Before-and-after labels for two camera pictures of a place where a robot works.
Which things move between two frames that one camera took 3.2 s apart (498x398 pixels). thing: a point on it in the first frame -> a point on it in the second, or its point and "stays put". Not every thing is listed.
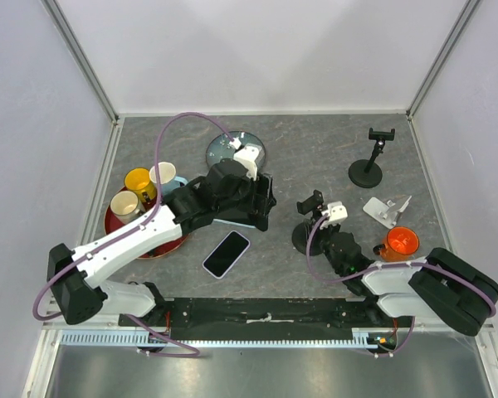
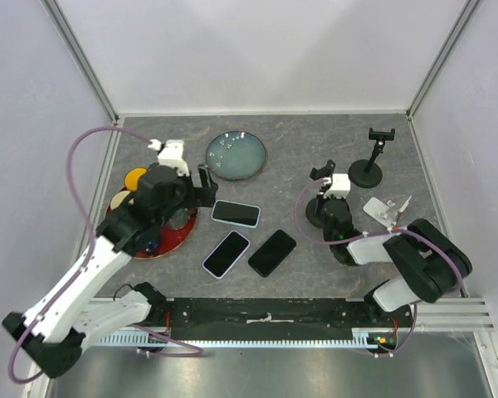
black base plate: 263,318 stays put
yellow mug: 139,180 stays put
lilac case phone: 220,261 stays put
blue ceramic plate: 220,148 stays put
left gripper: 261,205 -> 201,196
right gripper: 336,227 -> 321,199
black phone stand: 368,173 stays put
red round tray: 162,249 stays put
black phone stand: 302,230 -> 314,211
